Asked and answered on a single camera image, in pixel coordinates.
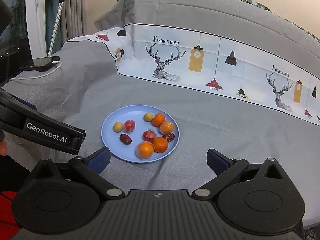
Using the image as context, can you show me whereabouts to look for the dark red jujube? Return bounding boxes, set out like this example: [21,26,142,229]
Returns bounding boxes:
[162,132,175,142]
[119,133,132,145]

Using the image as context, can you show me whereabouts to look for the yellow-green round fruit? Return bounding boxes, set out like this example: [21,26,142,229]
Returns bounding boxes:
[113,122,123,133]
[143,112,153,122]

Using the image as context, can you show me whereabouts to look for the large orange mandarin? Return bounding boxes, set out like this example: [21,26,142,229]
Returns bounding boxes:
[136,141,155,159]

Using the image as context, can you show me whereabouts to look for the small red fruit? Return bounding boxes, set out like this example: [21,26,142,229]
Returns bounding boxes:
[123,120,136,133]

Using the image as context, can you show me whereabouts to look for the small orange kumquat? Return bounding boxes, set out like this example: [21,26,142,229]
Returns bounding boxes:
[152,137,168,153]

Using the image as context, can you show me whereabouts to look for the small orange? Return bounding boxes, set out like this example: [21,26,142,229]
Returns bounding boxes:
[159,121,175,135]

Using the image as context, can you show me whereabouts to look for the person's left hand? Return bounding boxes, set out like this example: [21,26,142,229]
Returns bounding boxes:
[0,129,8,156]

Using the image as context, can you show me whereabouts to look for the black smartphone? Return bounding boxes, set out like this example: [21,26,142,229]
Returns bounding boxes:
[19,56,60,72]

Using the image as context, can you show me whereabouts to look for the light blue round plate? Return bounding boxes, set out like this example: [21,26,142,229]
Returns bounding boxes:
[101,105,180,164]

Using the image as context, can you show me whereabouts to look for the grey curtain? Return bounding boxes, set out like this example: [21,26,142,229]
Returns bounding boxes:
[65,0,86,39]

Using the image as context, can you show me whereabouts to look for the white charging cable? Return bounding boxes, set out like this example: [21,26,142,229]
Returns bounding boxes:
[9,60,62,81]

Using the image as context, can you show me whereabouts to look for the braided metal hose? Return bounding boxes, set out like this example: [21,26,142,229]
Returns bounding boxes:
[47,0,66,58]

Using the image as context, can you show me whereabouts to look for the white door frame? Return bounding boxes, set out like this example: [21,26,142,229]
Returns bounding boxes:
[25,0,47,58]

